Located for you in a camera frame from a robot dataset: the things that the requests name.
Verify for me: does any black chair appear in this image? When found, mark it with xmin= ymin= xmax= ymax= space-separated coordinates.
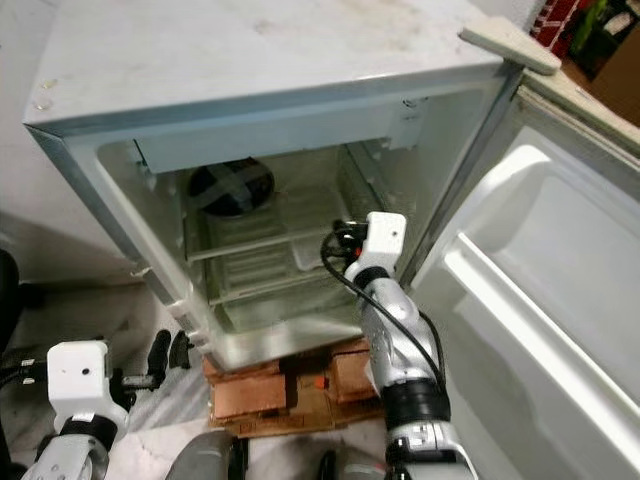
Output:
xmin=0 ymin=250 xmax=27 ymax=353

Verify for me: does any brown cardboard box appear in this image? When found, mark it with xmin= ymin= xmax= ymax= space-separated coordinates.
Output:
xmin=584 ymin=30 xmax=640 ymax=127

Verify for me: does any beige fridge hinge cover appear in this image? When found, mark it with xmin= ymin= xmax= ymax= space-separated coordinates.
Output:
xmin=458 ymin=21 xmax=562 ymax=77

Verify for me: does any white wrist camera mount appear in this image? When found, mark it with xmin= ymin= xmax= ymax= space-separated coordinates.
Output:
xmin=48 ymin=342 xmax=130 ymax=437
xmin=345 ymin=211 xmax=407 ymax=272

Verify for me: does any clear fridge shelf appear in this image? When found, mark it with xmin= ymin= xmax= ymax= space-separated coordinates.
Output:
xmin=185 ymin=227 xmax=346 ymax=267
xmin=200 ymin=265 xmax=361 ymax=307

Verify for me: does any grey fridge cabinet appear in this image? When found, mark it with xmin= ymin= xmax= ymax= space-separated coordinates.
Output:
xmin=22 ymin=0 xmax=523 ymax=374

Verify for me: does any brick and wood fridge base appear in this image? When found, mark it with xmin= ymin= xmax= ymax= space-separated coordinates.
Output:
xmin=203 ymin=338 xmax=383 ymax=437

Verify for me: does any red lattice crate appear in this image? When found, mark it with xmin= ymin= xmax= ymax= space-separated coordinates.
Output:
xmin=540 ymin=0 xmax=578 ymax=30

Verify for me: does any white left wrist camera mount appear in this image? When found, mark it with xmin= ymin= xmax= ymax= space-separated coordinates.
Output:
xmin=48 ymin=342 xmax=130 ymax=437

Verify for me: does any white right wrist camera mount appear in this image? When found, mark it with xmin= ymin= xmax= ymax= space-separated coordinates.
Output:
xmin=345 ymin=211 xmax=407 ymax=272

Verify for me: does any black round fridge fan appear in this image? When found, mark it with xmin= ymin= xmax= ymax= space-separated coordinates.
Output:
xmin=185 ymin=160 xmax=274 ymax=220

